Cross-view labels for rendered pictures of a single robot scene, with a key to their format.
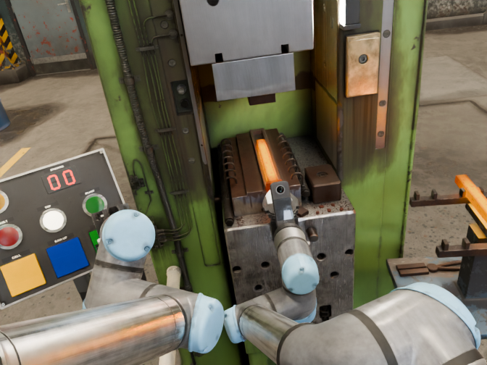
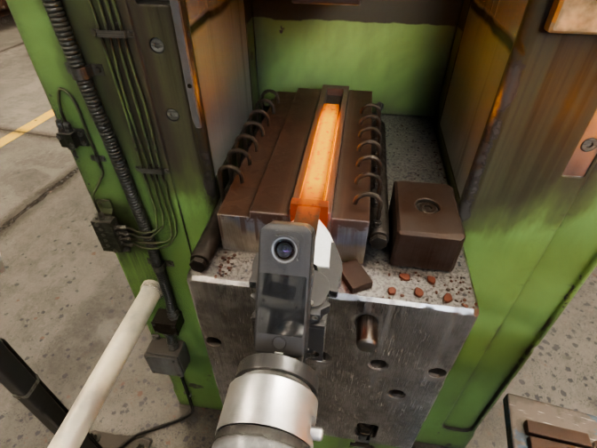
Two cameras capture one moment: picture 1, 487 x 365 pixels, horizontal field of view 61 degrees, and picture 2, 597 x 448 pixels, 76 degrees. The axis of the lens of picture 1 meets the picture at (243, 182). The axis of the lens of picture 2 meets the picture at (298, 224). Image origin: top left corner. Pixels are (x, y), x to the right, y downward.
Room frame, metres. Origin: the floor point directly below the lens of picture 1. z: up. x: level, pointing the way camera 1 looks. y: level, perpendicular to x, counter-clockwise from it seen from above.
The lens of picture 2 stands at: (0.64, -0.14, 1.30)
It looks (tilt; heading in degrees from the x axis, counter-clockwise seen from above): 41 degrees down; 10
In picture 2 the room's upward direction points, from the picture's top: straight up
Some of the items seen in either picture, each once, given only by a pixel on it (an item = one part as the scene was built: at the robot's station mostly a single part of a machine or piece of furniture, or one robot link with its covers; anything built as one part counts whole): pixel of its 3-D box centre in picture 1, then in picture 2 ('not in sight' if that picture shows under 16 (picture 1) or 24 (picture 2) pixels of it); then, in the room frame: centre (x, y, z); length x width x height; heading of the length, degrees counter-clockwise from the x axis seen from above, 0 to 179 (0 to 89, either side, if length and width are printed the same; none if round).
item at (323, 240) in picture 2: not in sight; (319, 257); (0.95, -0.11, 0.98); 0.09 x 0.03 x 0.06; 179
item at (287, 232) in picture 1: (291, 242); (273, 415); (0.77, -0.09, 0.99); 0.08 x 0.05 x 0.08; 91
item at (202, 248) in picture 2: (225, 187); (238, 180); (1.16, 0.06, 0.93); 0.40 x 0.03 x 0.03; 1
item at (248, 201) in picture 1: (258, 166); (311, 154); (1.22, -0.06, 0.96); 0.42 x 0.20 x 0.09; 1
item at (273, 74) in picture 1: (246, 57); not in sight; (1.22, -0.06, 1.32); 0.42 x 0.20 x 0.10; 1
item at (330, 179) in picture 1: (322, 183); (422, 223); (1.08, -0.24, 0.95); 0.12 x 0.08 x 0.06; 1
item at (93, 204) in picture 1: (95, 205); not in sight; (0.89, 0.37, 1.09); 0.05 x 0.03 x 0.04; 91
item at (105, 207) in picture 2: (155, 235); (115, 233); (1.13, 0.31, 0.80); 0.06 x 0.03 x 0.14; 91
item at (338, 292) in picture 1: (279, 225); (333, 260); (1.23, -0.11, 0.69); 0.56 x 0.38 x 0.45; 1
